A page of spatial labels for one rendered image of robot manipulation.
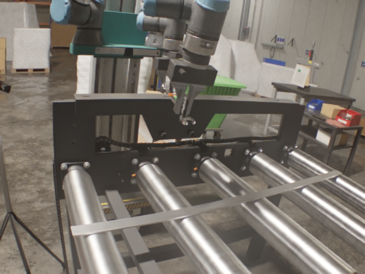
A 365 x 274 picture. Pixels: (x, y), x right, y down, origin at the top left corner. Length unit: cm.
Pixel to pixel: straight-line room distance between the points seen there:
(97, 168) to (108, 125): 90
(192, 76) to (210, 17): 17
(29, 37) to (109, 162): 804
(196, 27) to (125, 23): 116
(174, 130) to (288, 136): 73
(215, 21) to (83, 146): 69
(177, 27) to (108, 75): 88
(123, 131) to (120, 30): 72
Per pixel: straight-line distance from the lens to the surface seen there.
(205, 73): 80
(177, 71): 77
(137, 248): 94
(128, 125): 205
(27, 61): 913
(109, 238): 79
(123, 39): 187
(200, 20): 74
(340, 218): 116
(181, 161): 131
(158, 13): 87
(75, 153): 114
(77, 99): 106
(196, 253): 80
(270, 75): 794
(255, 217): 102
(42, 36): 906
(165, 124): 120
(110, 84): 197
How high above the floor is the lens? 143
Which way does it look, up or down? 20 degrees down
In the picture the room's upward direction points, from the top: 8 degrees clockwise
